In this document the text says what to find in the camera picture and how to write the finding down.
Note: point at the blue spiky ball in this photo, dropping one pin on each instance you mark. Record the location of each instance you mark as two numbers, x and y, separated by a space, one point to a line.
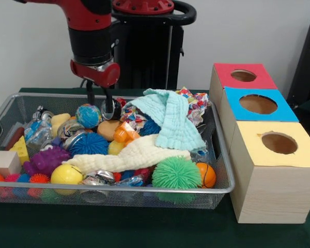
150 128
89 144

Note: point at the orange basketball toy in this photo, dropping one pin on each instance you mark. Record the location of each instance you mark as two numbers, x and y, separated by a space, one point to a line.
207 174

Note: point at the dark green table cloth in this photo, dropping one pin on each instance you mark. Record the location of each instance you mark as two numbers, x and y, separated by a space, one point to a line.
144 227

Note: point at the plain wooden block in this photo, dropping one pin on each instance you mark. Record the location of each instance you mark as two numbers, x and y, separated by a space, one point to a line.
2 163

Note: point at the purple plush toy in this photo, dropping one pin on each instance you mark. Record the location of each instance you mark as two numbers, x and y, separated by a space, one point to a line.
44 161

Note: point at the cream yellow cloth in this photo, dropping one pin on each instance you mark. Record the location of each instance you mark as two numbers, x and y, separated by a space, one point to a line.
129 155

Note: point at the yellow triangular block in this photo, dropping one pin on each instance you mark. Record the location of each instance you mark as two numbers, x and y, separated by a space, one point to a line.
20 150

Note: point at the black upright panel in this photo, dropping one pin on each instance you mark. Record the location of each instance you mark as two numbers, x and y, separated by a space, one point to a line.
307 67

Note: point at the clear mesh bin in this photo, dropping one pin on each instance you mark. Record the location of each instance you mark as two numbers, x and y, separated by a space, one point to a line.
222 170

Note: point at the yellow ball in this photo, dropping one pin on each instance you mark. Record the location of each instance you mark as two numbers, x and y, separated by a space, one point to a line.
66 174

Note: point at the mint green waffle cloth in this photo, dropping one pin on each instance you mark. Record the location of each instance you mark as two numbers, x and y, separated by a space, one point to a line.
173 119

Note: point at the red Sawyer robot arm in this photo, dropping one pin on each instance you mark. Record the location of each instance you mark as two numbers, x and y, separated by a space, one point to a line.
90 31

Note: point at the blue globe ball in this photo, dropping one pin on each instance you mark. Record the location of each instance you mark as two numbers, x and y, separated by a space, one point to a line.
88 115

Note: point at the green spiky ball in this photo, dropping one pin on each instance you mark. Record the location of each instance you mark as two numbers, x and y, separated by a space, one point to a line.
175 173

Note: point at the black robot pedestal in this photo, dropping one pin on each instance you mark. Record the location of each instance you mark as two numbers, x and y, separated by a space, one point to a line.
150 57

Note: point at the wooden box with three holes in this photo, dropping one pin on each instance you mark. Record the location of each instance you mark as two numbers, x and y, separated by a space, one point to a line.
274 191

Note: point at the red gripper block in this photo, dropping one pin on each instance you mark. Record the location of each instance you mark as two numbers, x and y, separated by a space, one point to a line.
98 75

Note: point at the orange plastic toy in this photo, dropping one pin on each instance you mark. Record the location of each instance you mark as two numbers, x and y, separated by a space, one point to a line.
125 133

